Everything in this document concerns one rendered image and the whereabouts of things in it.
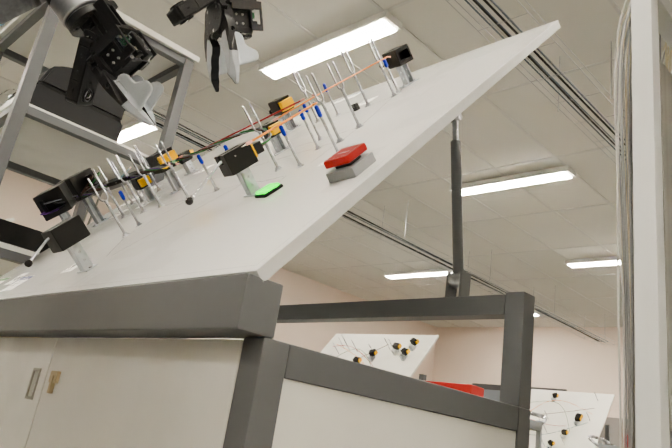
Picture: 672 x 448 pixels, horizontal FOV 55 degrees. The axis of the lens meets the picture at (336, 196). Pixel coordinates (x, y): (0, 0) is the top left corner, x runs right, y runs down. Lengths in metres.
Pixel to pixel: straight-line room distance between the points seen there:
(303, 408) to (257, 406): 0.07
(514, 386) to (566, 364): 11.87
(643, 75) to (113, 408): 0.90
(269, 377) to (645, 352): 0.46
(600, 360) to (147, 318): 12.12
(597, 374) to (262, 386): 12.14
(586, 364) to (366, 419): 12.07
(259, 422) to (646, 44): 0.75
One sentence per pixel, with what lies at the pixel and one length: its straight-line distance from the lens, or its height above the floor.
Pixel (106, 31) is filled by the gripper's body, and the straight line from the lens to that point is 1.15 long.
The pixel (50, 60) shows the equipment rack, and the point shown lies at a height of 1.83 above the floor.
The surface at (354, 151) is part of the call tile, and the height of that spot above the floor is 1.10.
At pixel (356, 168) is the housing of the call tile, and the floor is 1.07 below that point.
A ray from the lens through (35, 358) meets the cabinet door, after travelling 1.35.
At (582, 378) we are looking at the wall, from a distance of 12.91.
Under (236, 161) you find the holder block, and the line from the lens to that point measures 1.15.
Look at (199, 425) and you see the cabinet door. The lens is 0.84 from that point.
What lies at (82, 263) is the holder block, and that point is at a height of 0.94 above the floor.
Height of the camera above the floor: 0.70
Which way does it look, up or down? 20 degrees up
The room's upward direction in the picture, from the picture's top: 9 degrees clockwise
